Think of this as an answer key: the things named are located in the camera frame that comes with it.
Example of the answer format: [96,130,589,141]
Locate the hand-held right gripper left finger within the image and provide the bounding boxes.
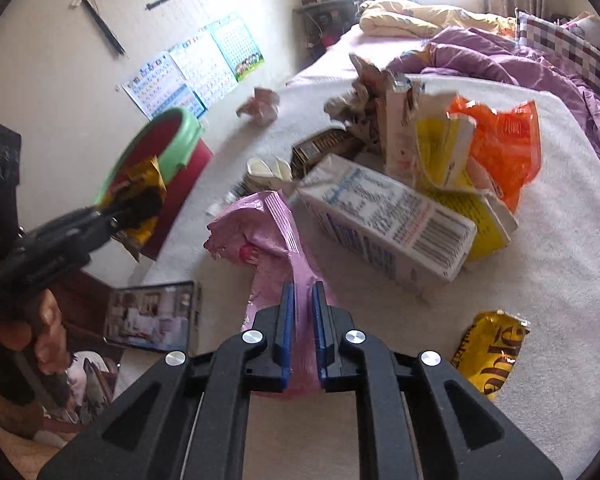
[37,282,296,480]

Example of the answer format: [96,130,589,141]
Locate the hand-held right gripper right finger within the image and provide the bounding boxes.
[312,282,563,480]

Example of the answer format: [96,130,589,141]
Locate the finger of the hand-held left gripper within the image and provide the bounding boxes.
[94,191,164,235]

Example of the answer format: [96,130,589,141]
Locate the yellow snack wrapper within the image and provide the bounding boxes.
[452,310,532,401]
[111,156,167,261]

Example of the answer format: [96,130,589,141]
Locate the red bin with green rim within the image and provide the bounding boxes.
[94,107,215,261]

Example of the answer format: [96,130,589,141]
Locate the pink plastic bag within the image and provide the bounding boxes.
[203,191,331,398]

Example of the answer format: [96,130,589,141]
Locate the white strawberry print carton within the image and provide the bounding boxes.
[384,74,428,191]

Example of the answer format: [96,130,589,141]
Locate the torn yellow carton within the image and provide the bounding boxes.
[415,110,520,263]

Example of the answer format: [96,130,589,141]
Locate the person's left forearm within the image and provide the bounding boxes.
[0,340,48,441]

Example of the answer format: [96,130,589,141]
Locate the person's left hand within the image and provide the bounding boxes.
[0,292,74,376]

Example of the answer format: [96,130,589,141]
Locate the smartphone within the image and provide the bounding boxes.
[102,280,203,356]

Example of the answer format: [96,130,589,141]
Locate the white and blue milk carton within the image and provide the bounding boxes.
[296,154,478,306]

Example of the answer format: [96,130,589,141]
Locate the small flattened white carton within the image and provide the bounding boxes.
[246,156,297,193]

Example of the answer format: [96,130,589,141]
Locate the crumpled pink white carton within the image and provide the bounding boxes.
[235,86,281,126]

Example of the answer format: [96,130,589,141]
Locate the dark brown drink carton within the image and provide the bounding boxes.
[291,129,366,177]

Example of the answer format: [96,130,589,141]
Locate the crumpled grey paper wrapper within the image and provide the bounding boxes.
[324,52,396,153]

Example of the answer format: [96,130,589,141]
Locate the cream blanket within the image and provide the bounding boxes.
[115,77,600,480]

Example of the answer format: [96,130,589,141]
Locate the patterned bed sheet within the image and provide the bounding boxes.
[286,24,431,87]

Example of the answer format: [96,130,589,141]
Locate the orange plastic bag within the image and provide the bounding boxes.
[447,95,541,213]

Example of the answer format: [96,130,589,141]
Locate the metal desk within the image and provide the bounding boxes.
[292,0,363,51]

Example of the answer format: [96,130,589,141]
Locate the purple quilt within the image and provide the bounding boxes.
[385,25,600,201]

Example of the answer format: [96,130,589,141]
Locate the yellow quilt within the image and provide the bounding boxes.
[359,0,518,38]

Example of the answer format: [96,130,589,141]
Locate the checkered pillow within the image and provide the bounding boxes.
[514,7,600,96]

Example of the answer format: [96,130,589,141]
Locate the pink printed pillow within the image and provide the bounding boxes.
[555,10,600,61]

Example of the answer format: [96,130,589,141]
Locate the blue bordered wall poster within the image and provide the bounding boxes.
[121,51,209,122]

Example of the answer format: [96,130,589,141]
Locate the white chart wall poster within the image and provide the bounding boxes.
[167,30,238,108]

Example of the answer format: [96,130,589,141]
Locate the teal bordered wall poster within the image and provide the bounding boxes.
[205,12,266,83]

